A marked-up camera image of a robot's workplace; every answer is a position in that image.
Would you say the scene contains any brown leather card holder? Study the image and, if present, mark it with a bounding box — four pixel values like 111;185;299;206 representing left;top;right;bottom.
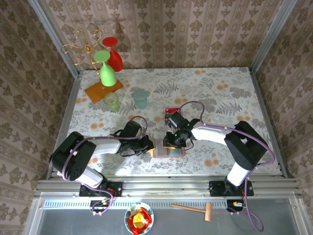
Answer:
152;139;186;159

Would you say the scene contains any blue textured tumbler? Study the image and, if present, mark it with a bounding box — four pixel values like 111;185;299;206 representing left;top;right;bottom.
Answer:
133;89;148;110

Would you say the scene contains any green glass tumbler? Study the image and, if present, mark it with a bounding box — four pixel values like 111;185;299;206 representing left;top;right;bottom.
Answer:
103;92;121;113

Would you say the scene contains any patterned ceramic bowl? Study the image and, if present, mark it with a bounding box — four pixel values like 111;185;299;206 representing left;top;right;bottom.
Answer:
124;202;155;235

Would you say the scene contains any floral fern print tablecloth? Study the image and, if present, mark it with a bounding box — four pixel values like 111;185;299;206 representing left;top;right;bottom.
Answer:
57;67;282;176

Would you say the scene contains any red wrapper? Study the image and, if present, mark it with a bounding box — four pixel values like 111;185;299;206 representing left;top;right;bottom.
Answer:
127;207;153;233

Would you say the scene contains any yellow crumpled paper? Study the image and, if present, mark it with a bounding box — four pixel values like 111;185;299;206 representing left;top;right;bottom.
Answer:
133;212;145;227

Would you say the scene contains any wooden mallet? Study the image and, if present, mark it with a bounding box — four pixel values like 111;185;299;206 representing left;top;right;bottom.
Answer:
170;202;213;222

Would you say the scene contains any green plastic wine glass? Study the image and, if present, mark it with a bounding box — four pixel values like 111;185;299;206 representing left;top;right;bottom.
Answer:
93;50;118;87

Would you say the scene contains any grey metal shelf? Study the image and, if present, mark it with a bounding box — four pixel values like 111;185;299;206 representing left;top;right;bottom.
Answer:
23;192;313;235

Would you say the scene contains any red plastic wine glass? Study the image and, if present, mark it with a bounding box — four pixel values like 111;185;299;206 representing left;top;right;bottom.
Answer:
102;36;124;72

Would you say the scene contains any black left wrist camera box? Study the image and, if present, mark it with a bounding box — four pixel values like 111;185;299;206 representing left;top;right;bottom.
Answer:
123;121;143;140

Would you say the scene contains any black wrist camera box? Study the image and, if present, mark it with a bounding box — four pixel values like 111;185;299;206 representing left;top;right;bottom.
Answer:
123;121;143;140
165;113;190;131

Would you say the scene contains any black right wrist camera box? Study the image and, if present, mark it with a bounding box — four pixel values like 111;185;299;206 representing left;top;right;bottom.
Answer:
165;113;190;131

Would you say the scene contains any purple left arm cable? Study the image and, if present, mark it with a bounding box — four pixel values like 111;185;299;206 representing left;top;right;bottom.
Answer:
62;115;149;216

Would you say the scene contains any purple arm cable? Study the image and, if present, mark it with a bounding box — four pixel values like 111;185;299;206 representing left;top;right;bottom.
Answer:
62;115;149;216
178;101;276;233

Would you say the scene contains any aluminium extrusion frame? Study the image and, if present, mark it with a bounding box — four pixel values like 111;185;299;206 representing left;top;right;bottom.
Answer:
27;0;304;199

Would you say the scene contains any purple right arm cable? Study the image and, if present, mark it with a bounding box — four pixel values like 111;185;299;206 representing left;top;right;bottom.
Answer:
178;101;276;233

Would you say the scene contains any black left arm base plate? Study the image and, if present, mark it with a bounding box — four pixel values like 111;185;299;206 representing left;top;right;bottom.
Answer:
79;181;123;198

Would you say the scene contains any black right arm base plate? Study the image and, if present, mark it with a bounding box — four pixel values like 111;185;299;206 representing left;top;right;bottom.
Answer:
208;180;254;197

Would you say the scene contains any gold wire rack, wooden base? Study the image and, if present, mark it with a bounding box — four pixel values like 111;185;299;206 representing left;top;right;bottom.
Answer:
60;29;124;104

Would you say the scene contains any black connector box with wires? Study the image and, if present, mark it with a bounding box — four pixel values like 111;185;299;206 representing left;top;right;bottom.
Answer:
89;199;114;213
226;199;246;213

